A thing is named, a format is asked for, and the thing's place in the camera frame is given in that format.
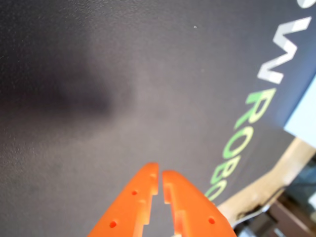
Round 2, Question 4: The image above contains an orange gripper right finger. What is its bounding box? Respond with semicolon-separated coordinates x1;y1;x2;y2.
161;169;237;237

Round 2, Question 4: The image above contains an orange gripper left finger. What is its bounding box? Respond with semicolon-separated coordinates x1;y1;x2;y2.
86;161;159;237

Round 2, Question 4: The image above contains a dark blue WOWROBO mat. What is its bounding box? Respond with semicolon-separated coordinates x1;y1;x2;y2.
0;0;316;237

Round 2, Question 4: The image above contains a white cardboard box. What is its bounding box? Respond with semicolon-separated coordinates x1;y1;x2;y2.
283;74;316;145

